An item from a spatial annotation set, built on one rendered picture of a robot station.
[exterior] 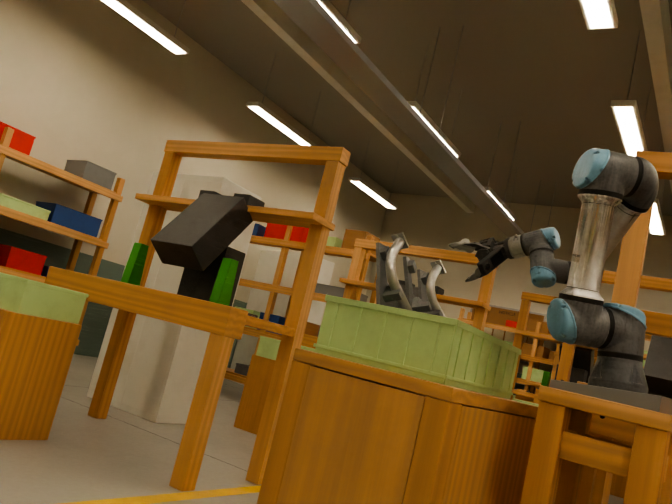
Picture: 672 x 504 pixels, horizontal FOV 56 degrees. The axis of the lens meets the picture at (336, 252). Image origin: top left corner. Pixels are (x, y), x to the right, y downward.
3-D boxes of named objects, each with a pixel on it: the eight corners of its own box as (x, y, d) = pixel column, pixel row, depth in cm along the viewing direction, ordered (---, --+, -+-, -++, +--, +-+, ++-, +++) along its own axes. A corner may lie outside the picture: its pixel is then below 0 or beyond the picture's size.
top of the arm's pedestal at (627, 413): (669, 431, 152) (672, 415, 153) (536, 399, 171) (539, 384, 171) (684, 436, 177) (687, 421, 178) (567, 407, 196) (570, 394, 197)
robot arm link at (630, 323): (653, 358, 172) (657, 308, 174) (608, 350, 170) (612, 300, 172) (626, 357, 183) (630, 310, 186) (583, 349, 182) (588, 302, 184)
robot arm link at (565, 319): (610, 353, 171) (647, 153, 171) (558, 344, 169) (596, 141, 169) (586, 345, 183) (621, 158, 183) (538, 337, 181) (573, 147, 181)
